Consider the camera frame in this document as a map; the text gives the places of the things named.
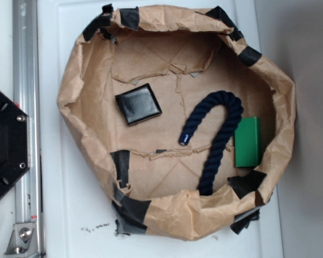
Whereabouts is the green rectangular block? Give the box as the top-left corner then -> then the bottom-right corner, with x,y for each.
234,117 -> 262,167

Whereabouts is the dark blue twisted rope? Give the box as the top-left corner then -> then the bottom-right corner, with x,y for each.
178,90 -> 244,196

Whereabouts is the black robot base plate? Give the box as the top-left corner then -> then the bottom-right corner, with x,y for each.
0,91 -> 30,200

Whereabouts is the metal corner bracket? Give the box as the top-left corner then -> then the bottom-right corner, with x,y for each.
3,222 -> 39,257

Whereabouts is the aluminium extrusion rail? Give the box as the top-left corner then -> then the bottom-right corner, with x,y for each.
12,1 -> 46,257

